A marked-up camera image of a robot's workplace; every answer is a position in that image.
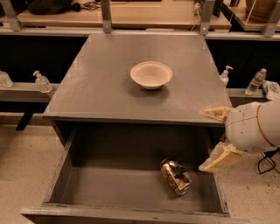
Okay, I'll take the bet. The clear pump sanitizer bottle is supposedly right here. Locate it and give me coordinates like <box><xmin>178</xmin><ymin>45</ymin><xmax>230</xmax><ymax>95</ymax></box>
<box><xmin>33</xmin><ymin>70</ymin><xmax>53</xmax><ymax>93</ymax></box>
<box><xmin>220</xmin><ymin>66</ymin><xmax>233</xmax><ymax>87</ymax></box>

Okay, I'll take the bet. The clear pump sanitizer bottle left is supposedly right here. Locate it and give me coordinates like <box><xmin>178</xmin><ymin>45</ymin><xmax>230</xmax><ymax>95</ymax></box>
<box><xmin>33</xmin><ymin>70</ymin><xmax>53</xmax><ymax>93</ymax></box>

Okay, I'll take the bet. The grey wooden cabinet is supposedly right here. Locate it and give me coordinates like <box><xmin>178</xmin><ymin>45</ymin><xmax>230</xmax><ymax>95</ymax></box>
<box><xmin>44</xmin><ymin>33</ymin><xmax>231</xmax><ymax>156</ymax></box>

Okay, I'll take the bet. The clear plastic water bottle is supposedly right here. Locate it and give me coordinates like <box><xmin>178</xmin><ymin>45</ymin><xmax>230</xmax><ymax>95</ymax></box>
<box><xmin>245</xmin><ymin>68</ymin><xmax>267</xmax><ymax>95</ymax></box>

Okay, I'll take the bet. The wooden desk in background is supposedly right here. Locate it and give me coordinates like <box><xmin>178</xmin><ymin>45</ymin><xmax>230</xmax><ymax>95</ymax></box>
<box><xmin>16</xmin><ymin>0</ymin><xmax>231</xmax><ymax>30</ymax></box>

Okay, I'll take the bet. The clear pump sanitizer bottle right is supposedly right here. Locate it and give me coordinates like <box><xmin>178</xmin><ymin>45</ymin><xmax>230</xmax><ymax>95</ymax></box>
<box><xmin>220</xmin><ymin>66</ymin><xmax>233</xmax><ymax>87</ymax></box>

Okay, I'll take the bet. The grey open top drawer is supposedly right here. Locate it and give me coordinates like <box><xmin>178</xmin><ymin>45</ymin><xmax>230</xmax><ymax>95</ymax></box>
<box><xmin>21</xmin><ymin>124</ymin><xmax>249</xmax><ymax>224</ymax></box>

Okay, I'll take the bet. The black cable on floor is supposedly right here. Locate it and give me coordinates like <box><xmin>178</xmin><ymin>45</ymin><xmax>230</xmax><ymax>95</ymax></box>
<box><xmin>256</xmin><ymin>148</ymin><xmax>280</xmax><ymax>175</ymax></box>

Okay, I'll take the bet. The black bag on desk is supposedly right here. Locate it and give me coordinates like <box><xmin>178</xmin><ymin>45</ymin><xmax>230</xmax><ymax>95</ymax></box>
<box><xmin>25</xmin><ymin>0</ymin><xmax>81</xmax><ymax>15</ymax></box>

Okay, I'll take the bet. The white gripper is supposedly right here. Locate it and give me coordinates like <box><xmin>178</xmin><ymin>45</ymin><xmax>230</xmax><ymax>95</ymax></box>
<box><xmin>199</xmin><ymin>101</ymin><xmax>276</xmax><ymax>172</ymax></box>

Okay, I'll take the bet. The brown basket top right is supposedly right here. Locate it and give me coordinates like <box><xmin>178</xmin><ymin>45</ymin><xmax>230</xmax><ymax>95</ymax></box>
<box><xmin>245</xmin><ymin>0</ymin><xmax>277</xmax><ymax>23</ymax></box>

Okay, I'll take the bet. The crumpled white cloth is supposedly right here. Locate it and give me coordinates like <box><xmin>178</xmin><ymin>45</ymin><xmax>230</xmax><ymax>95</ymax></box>
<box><xmin>262</xmin><ymin>80</ymin><xmax>280</xmax><ymax>100</ymax></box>

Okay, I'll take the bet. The white paper bowl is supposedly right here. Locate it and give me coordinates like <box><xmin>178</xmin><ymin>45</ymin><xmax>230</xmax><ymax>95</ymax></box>
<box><xmin>129</xmin><ymin>61</ymin><xmax>173</xmax><ymax>90</ymax></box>

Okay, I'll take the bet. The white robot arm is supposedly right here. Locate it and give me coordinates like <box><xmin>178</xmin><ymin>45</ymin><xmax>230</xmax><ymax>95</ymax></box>
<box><xmin>199</xmin><ymin>100</ymin><xmax>280</xmax><ymax>172</ymax></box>

